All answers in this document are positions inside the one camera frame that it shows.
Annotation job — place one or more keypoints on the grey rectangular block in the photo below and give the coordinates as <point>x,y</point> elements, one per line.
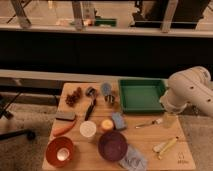
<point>67,116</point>

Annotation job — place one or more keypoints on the yellow orange ball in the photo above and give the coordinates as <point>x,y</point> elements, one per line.
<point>107,125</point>

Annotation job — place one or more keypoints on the black chair base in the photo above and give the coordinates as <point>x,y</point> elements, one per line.
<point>11,129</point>

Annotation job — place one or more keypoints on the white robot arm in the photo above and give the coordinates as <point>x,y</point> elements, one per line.
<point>190,86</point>

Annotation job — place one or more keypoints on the orange carrot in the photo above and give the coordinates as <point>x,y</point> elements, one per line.
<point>64,130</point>

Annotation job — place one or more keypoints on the purple bowl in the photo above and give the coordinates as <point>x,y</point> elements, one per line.
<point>112,146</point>

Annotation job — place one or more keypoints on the blue sponge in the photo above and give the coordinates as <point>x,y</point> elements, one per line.
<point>119,122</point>

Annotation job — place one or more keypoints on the small metal cup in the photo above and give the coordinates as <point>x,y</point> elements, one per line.
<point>110,99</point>

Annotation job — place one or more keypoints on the green plastic tray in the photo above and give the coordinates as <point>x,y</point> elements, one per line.
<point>141,96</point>

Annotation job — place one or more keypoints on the brown grape bunch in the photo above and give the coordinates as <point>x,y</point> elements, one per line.
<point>73,98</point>

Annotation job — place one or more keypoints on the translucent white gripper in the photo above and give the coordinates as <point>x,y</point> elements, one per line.
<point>168,120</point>

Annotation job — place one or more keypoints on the red bowl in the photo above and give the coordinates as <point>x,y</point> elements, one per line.
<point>59,152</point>

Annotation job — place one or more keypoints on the white paper cup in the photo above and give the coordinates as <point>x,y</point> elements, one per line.
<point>88,129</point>

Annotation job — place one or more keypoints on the clear plastic bag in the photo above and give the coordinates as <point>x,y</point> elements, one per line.
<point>134,160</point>

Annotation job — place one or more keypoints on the black handled brush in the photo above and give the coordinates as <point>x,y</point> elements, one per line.
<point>92,93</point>

